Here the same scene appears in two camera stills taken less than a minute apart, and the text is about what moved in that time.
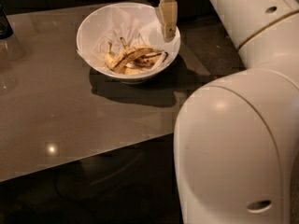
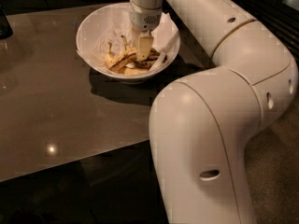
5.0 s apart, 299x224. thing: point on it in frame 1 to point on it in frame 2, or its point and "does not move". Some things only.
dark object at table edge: (6, 28) does not move
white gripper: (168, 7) to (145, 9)
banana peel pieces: (135, 59) does not move
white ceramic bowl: (126, 41) does not move
